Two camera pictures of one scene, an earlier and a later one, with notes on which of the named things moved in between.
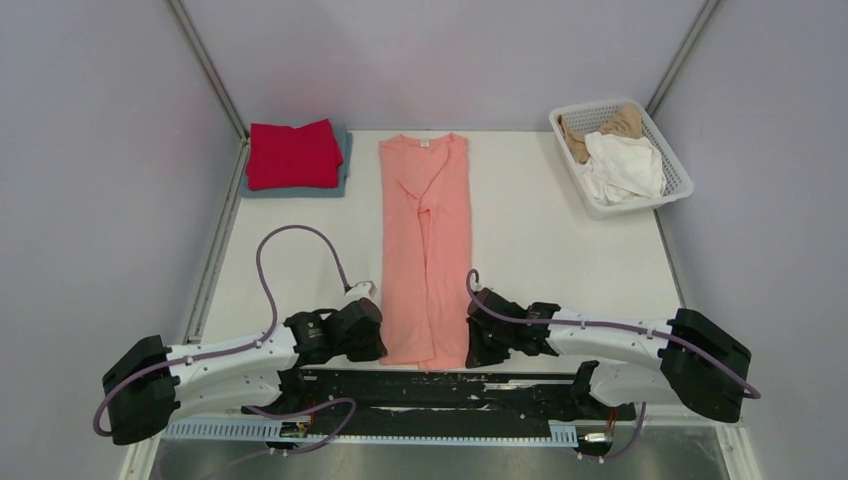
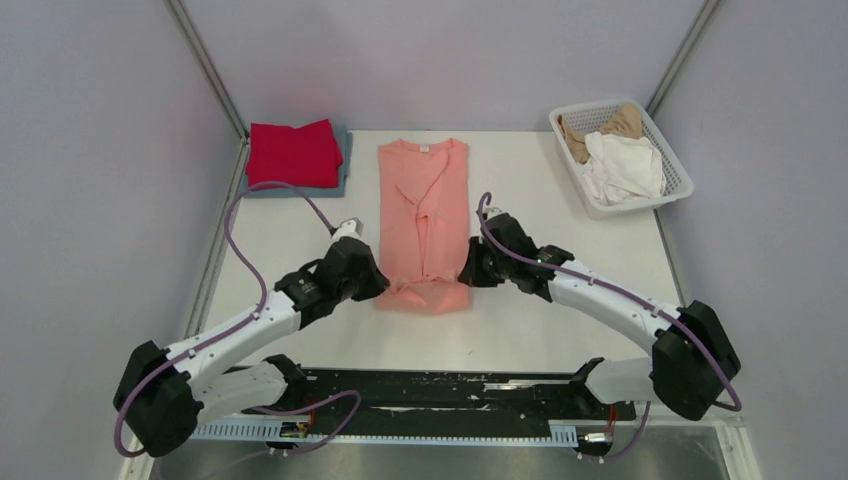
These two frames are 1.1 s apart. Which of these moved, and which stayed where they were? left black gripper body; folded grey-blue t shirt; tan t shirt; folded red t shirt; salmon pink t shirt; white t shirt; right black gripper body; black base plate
Moved: salmon pink t shirt; left black gripper body; right black gripper body
Stayed: white t shirt; black base plate; folded red t shirt; folded grey-blue t shirt; tan t shirt
